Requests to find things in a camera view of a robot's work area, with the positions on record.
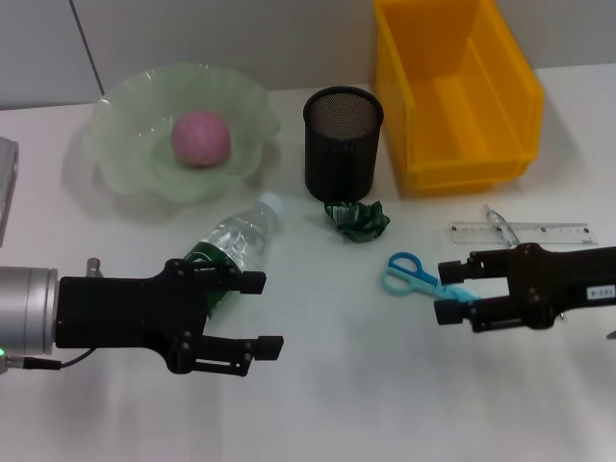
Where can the clear water bottle green label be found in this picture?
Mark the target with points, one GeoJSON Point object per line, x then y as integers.
{"type": "Point", "coordinates": [240, 231]}

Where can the green plastic wrapper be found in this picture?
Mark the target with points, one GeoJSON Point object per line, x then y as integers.
{"type": "Point", "coordinates": [356, 221]}

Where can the silver grey pen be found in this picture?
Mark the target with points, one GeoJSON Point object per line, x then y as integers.
{"type": "Point", "coordinates": [498, 226]}

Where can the pink peach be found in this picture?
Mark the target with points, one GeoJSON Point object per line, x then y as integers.
{"type": "Point", "coordinates": [201, 138]}

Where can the light green wavy fruit plate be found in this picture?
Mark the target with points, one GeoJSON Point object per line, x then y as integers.
{"type": "Point", "coordinates": [125, 144]}

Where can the black mesh pen cup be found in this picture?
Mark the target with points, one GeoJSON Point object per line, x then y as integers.
{"type": "Point", "coordinates": [337, 168]}

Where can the yellow plastic storage bin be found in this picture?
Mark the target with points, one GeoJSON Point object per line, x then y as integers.
{"type": "Point", "coordinates": [481, 163]}

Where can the clear plastic ruler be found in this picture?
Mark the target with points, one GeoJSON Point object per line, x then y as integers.
{"type": "Point", "coordinates": [553, 233]}

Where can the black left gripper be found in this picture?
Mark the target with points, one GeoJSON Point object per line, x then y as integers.
{"type": "Point", "coordinates": [120, 313]}

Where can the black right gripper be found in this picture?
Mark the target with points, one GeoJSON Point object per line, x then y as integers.
{"type": "Point", "coordinates": [558, 284]}

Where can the blue and teal scissors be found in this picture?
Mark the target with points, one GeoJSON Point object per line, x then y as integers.
{"type": "Point", "coordinates": [409, 269]}

